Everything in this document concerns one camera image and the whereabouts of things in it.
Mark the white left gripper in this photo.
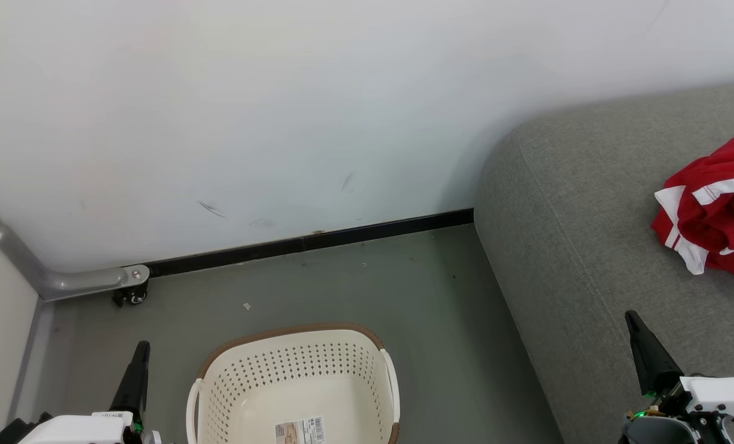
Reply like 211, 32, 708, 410
18, 341, 151, 444

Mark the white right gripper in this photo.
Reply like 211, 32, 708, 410
624, 310, 734, 444

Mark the red white striped jersey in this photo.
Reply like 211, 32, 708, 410
651, 182, 734, 282

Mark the grey fabric sofa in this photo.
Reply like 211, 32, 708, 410
473, 80, 734, 444

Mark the black caster wheel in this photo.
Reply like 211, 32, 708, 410
113, 284, 149, 307

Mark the cream perforated laundry basket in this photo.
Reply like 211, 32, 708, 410
186, 323, 401, 444

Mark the printed paper label sticker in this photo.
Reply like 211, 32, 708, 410
274, 417, 325, 444

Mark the black baseboard strip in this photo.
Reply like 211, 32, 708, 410
147, 208, 474, 278

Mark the grey metal frame foot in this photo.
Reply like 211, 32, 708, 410
0, 185, 150, 303

